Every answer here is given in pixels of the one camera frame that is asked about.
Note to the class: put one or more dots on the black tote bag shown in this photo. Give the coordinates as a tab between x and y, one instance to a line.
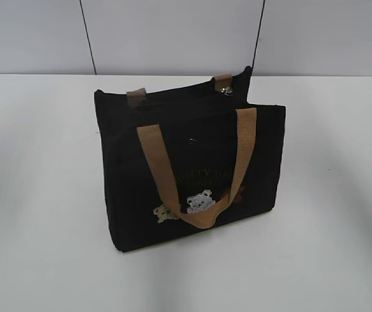
180	161

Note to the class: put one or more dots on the silver zipper pull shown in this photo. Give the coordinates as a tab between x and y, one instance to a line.
227	91

